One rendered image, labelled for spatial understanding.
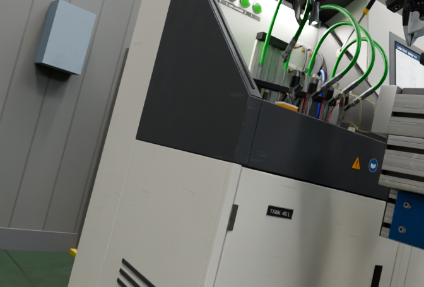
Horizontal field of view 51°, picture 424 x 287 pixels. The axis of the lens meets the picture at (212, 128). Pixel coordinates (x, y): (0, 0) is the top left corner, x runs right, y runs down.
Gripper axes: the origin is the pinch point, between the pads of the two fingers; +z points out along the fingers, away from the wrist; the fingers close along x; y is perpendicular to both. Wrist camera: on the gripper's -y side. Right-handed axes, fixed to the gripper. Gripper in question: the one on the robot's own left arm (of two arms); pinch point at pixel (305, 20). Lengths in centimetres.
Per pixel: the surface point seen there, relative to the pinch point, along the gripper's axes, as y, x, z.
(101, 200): 12, -67, 65
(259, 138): 38.8, -13.9, 11.1
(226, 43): 15.1, -21.9, -0.6
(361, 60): -30, 28, 31
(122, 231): 31, -54, 57
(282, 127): 34.2, -8.1, 11.5
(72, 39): -109, -112, 65
